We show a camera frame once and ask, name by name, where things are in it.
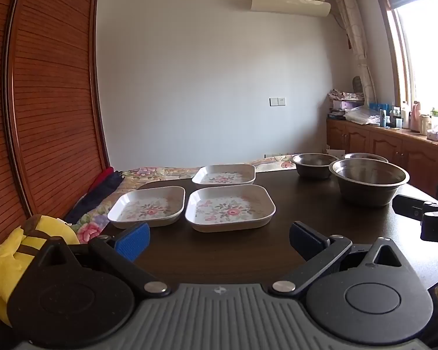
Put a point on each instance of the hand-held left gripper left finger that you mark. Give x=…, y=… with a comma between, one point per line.
x=133, y=240

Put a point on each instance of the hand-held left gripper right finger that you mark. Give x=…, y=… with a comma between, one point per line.
x=306, y=238

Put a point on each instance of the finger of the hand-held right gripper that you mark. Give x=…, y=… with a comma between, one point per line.
x=412, y=207

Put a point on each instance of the floral square plate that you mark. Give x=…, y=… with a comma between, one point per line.
x=230, y=207
x=146, y=207
x=224, y=177

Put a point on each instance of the large steel bowl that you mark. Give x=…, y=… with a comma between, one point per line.
x=368, y=186

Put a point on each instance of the small steel bowl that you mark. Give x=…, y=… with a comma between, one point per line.
x=365, y=156

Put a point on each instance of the medium steel bowl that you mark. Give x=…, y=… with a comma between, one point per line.
x=314, y=167

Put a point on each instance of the navy cloth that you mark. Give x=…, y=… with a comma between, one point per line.
x=95, y=198

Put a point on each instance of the wooden cabinet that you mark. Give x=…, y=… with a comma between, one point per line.
x=387, y=146

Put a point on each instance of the red cloth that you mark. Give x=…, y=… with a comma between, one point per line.
x=101, y=178

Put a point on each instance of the floral bedspread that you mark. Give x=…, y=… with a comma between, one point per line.
x=157, y=172

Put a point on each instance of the row of toiletry bottles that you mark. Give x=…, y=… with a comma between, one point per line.
x=416, y=116

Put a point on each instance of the white paper box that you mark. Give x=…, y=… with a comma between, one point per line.
x=335, y=153

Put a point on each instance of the clear plastic bag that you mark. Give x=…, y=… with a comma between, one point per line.
x=361, y=116

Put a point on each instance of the yellow plush toy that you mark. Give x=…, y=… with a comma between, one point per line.
x=7, y=262

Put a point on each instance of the stack of papers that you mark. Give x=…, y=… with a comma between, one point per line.
x=345, y=98

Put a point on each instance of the grey oval ornament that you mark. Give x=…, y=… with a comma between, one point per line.
x=357, y=84

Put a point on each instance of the wooden wardrobe doors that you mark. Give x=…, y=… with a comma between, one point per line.
x=47, y=98

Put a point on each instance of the patterned cream curtain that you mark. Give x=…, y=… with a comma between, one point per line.
x=356, y=43

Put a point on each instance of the white wall socket strip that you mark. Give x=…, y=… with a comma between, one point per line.
x=277, y=154

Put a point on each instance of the white wall switch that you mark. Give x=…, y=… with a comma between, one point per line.
x=277, y=101

